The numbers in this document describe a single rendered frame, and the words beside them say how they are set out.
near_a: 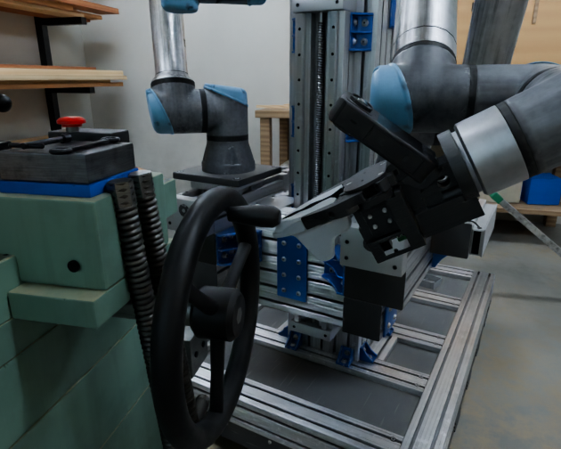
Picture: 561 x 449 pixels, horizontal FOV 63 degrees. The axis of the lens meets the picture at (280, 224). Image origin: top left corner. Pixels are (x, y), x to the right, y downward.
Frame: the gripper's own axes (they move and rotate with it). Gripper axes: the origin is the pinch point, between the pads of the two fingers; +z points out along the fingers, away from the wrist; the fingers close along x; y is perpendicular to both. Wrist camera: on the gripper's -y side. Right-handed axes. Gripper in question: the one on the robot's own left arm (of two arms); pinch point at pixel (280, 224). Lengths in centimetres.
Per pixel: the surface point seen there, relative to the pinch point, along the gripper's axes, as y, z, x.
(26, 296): -7.6, 20.1, -15.3
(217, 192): -6.8, 2.6, -4.0
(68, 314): -4.2, 17.0, -15.3
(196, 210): -6.6, 3.2, -8.6
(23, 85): -104, 190, 202
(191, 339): 16.2, 33.2, 16.4
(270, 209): -2.4, -0.8, -2.3
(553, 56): 48, -102, 328
